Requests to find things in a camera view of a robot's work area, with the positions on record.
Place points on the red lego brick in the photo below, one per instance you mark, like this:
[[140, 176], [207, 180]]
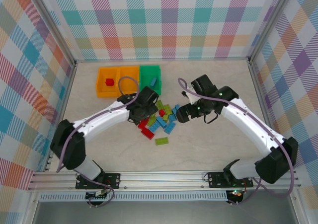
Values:
[[142, 124], [162, 113], [147, 133], [110, 82]]

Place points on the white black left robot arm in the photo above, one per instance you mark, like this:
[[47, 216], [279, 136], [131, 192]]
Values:
[[99, 122]]

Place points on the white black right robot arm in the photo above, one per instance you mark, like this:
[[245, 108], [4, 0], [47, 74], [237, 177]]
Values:
[[248, 124]]

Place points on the orange plastic bin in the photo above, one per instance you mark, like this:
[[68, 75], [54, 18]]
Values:
[[130, 85], [102, 90]]

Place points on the green plastic bin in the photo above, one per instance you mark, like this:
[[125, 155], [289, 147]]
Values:
[[146, 75]]

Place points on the small lit circuit board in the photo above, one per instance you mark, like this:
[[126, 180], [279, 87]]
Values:
[[237, 195]]

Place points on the aluminium rear frame rail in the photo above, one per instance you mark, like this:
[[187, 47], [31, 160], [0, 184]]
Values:
[[161, 59]]

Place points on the aluminium side frame rail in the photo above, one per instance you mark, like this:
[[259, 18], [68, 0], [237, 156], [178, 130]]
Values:
[[65, 97], [261, 97]]

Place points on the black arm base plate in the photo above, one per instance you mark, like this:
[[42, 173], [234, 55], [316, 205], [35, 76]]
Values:
[[113, 180], [213, 179]]

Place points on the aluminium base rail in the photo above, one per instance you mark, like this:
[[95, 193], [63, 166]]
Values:
[[161, 179]]

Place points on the aluminium frame post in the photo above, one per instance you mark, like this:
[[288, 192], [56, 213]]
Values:
[[53, 25], [268, 22]]

